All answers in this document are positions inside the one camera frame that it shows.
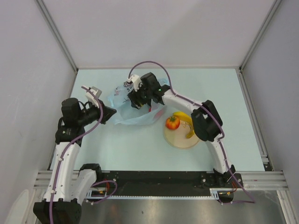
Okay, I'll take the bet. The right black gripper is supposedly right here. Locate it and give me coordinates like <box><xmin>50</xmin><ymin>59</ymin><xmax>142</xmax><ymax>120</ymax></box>
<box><xmin>128</xmin><ymin>81</ymin><xmax>152</xmax><ymax>110</ymax></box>

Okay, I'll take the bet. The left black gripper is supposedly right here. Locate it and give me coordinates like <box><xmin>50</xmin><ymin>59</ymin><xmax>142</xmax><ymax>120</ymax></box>
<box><xmin>77</xmin><ymin>98</ymin><xmax>116</xmax><ymax>126</ymax></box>

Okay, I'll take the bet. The light blue printed plastic bag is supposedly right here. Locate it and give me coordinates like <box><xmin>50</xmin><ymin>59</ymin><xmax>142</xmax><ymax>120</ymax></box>
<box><xmin>107</xmin><ymin>84</ymin><xmax>166</xmax><ymax>125</ymax></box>

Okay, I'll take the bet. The orange red fake tomato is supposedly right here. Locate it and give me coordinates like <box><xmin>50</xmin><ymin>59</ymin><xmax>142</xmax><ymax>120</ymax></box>
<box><xmin>165</xmin><ymin>115</ymin><xmax>180</xmax><ymax>130</ymax></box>

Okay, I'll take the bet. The yellow fake banana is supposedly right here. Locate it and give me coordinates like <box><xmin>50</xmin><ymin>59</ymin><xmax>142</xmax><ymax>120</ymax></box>
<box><xmin>172</xmin><ymin>112</ymin><xmax>195</xmax><ymax>139</ymax></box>

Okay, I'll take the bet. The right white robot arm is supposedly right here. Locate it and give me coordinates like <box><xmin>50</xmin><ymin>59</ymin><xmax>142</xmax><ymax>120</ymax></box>
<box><xmin>127</xmin><ymin>72</ymin><xmax>235</xmax><ymax>187</ymax></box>

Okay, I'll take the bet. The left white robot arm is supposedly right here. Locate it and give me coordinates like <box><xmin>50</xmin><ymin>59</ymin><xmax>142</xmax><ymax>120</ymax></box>
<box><xmin>33</xmin><ymin>98</ymin><xmax>117</xmax><ymax>224</ymax></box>

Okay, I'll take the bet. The red fake apple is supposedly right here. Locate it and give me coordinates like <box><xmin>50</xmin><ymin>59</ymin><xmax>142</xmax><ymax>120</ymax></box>
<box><xmin>154</xmin><ymin>110</ymin><xmax>164</xmax><ymax>119</ymax></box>

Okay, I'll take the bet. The cream ceramic plate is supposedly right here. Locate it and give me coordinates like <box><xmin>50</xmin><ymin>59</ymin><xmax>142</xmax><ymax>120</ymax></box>
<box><xmin>164</xmin><ymin>120</ymin><xmax>200</xmax><ymax>149</ymax></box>

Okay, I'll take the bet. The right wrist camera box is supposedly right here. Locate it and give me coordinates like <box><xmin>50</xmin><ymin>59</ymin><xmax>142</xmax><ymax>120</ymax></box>
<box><xmin>123</xmin><ymin>75</ymin><xmax>142</xmax><ymax>92</ymax></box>

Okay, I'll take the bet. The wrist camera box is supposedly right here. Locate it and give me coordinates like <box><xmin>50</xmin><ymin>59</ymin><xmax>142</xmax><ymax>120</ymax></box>
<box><xmin>123</xmin><ymin>75</ymin><xmax>142</xmax><ymax>92</ymax></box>
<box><xmin>85</xmin><ymin>86</ymin><xmax>102</xmax><ymax>108</ymax></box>

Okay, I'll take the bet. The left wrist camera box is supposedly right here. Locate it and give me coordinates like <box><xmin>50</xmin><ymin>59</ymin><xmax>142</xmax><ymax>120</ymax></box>
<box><xmin>85</xmin><ymin>86</ymin><xmax>102</xmax><ymax>108</ymax></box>

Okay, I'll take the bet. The white slotted cable duct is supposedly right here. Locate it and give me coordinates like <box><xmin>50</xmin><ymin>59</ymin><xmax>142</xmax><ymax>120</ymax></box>
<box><xmin>85</xmin><ymin>188</ymin><xmax>221</xmax><ymax>200</ymax></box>

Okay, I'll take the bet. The aluminium frame rail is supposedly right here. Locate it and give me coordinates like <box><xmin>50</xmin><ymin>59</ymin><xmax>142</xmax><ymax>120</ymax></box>
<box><xmin>33</xmin><ymin>170</ymin><xmax>289</xmax><ymax>190</ymax></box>

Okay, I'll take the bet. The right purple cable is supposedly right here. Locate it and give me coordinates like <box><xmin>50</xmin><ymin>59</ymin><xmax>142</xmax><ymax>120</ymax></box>
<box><xmin>128</xmin><ymin>60</ymin><xmax>256</xmax><ymax>205</ymax></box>

